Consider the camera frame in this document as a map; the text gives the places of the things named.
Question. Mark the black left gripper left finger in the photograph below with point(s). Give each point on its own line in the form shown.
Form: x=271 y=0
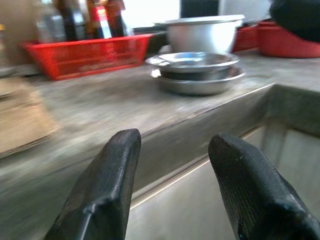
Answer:
x=107 y=180

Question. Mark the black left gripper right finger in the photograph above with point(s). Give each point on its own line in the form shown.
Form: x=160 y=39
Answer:
x=252 y=195

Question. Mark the shallow stainless steel plate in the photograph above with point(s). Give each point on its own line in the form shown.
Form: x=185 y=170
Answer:
x=200 y=86
x=195 y=60

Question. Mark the brown cardboard sheet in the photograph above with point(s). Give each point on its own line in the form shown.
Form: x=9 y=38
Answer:
x=22 y=120

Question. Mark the red plastic mesh basket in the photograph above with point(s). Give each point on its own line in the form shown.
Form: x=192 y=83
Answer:
x=87 y=60
x=246 y=38

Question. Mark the red plastic basin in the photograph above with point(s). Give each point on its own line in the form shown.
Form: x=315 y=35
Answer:
x=282 y=45

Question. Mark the tall dark red-capped bottle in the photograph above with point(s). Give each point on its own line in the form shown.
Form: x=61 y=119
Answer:
x=118 y=22

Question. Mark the small red-labelled bottle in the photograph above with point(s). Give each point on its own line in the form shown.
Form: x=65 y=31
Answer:
x=100 y=20

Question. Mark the large dark sauce bottle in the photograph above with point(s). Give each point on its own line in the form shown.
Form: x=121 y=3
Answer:
x=70 y=22

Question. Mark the aluminium cooking pot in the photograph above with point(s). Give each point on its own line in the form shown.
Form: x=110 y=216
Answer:
x=202 y=37

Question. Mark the clear glass bottle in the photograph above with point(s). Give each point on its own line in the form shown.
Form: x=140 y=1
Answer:
x=50 y=25

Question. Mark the black wall panel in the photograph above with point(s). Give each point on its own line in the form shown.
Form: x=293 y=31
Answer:
x=200 y=8

